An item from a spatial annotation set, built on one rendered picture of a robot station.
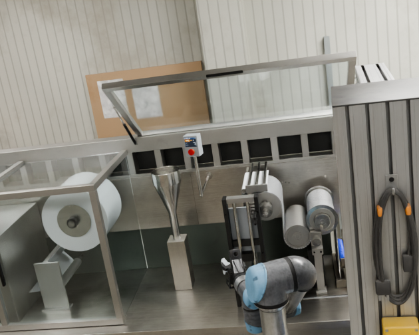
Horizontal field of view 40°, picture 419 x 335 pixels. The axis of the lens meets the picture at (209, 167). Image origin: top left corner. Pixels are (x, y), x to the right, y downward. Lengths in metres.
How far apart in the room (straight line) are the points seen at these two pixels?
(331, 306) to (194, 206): 0.90
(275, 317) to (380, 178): 0.70
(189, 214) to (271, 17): 1.75
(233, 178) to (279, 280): 1.22
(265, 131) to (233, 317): 0.92
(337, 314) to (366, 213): 1.25
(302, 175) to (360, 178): 1.56
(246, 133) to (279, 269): 1.19
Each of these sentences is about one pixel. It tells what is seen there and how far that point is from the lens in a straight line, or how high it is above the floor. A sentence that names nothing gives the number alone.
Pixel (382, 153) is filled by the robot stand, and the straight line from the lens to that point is 1.41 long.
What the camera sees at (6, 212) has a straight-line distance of 2.76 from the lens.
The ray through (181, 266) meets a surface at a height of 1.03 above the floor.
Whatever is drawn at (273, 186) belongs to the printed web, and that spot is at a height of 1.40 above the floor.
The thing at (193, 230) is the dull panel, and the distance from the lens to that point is 3.13.
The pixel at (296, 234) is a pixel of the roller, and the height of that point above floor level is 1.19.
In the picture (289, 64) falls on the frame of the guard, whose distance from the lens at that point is 2.46.
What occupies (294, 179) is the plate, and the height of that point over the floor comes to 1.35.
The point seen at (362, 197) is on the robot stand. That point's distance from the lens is 1.44.
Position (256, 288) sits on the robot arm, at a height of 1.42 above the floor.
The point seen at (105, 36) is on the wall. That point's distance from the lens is 4.55.
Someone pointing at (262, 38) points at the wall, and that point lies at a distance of 4.28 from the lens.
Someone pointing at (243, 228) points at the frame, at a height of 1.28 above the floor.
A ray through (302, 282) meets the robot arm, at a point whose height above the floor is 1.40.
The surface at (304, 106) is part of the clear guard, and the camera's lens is 2.84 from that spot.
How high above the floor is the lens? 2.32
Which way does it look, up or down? 17 degrees down
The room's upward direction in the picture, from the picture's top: 9 degrees counter-clockwise
